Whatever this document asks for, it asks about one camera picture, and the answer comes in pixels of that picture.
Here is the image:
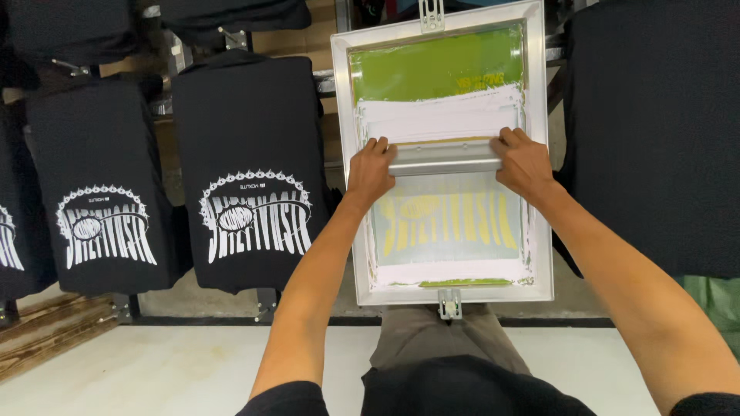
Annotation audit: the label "person's black shirt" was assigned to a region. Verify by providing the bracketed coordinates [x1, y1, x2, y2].
[236, 355, 740, 416]

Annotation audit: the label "person's right hand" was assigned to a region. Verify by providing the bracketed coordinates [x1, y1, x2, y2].
[489, 127, 557, 200]

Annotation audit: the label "wooden pallet board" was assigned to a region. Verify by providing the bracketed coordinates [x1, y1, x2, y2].
[0, 294, 131, 382]

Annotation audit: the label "person's left hand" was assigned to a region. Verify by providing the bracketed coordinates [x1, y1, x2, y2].
[347, 136, 399, 210]

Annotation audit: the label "person's grey trousers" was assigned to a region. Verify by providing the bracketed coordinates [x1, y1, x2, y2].
[369, 305, 533, 376]

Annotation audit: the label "black printed t-shirt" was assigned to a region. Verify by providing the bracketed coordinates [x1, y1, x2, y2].
[171, 51, 330, 294]
[0, 87, 59, 301]
[25, 74, 180, 297]

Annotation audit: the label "metal screen printing squeegee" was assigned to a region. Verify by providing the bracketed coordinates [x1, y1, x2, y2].
[386, 139, 504, 177]

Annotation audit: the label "aluminium screen printing frame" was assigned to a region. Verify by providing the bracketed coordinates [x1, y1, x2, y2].
[330, 0, 555, 306]

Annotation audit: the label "black t-shirt on pallet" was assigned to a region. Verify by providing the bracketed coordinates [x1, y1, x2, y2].
[0, 0, 140, 67]
[159, 0, 313, 41]

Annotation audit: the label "metal frame clamp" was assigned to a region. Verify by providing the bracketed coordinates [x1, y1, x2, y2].
[437, 288, 463, 321]
[419, 0, 445, 34]

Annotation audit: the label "plain black t-shirt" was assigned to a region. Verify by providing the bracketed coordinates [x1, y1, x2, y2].
[552, 0, 740, 279]

